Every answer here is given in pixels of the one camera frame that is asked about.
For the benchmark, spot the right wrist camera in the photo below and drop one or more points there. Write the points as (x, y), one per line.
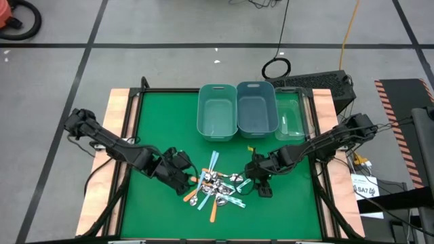
(273, 159)

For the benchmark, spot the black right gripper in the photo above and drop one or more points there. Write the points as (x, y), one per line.
(259, 166)

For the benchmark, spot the blue grey plastic bin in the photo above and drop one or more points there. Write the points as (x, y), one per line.
(257, 115)

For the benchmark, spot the teal green plastic bin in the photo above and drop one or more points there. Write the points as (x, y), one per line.
(217, 115)

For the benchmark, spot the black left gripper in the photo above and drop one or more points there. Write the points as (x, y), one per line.
(167, 174)

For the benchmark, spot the clear plastic bin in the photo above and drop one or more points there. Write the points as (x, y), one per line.
(291, 132)

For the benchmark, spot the black orange striped mat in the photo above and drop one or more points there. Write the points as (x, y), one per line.
(403, 98)

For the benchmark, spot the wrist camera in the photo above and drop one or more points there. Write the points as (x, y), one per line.
(179, 159)
(273, 159)

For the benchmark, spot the white paper label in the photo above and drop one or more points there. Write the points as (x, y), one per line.
(364, 189)

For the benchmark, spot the silver mounting plate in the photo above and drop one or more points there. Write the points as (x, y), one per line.
(98, 146)

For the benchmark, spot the yellow plug connector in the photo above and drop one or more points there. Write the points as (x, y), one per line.
(360, 160)

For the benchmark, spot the silver edge bracket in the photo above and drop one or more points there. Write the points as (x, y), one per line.
(127, 242)
(313, 242)

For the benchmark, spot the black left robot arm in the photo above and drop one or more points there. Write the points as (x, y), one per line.
(112, 142)

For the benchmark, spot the grey panel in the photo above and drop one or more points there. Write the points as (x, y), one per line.
(425, 152)

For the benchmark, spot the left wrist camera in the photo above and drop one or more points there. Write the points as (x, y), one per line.
(179, 159)

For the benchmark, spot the black perforated computer case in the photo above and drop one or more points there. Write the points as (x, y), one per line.
(318, 83)

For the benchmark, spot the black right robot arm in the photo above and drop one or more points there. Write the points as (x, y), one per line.
(322, 145)

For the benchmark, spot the green table mat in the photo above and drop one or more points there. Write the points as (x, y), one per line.
(162, 210)

